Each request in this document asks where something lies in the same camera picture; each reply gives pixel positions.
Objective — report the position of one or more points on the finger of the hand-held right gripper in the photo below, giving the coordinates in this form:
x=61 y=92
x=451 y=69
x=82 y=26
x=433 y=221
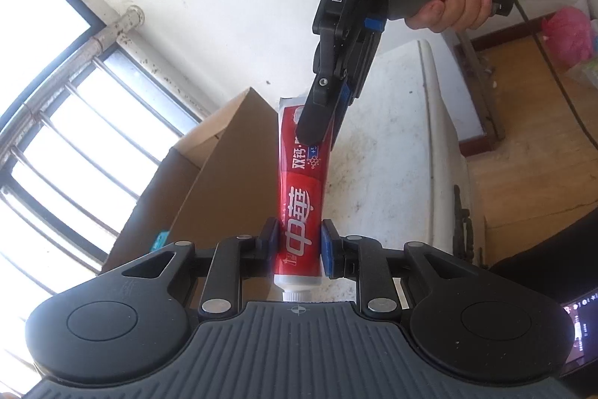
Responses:
x=348 y=93
x=317 y=114

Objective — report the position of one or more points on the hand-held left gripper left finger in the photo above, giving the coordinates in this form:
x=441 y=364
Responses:
x=268 y=244

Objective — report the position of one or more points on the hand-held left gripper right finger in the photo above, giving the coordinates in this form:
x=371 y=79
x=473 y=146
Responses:
x=329 y=249

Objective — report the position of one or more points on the red toothpaste tube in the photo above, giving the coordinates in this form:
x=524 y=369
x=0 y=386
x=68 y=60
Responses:
x=299 y=193

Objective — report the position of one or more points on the brown cardboard box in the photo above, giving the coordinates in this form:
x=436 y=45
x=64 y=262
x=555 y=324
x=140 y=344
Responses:
x=210 y=193

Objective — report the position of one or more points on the black metal object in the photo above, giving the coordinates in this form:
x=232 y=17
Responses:
x=462 y=226

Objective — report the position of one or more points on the pink plush object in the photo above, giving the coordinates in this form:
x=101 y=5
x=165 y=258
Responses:
x=567 y=34

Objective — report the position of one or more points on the person's leg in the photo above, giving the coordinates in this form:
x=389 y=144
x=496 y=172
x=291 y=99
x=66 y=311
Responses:
x=551 y=258

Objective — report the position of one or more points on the smartphone screen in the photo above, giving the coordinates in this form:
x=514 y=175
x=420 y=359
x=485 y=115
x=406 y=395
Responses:
x=584 y=324

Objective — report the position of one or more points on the wooden frame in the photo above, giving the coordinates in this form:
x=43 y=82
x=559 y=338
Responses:
x=486 y=109

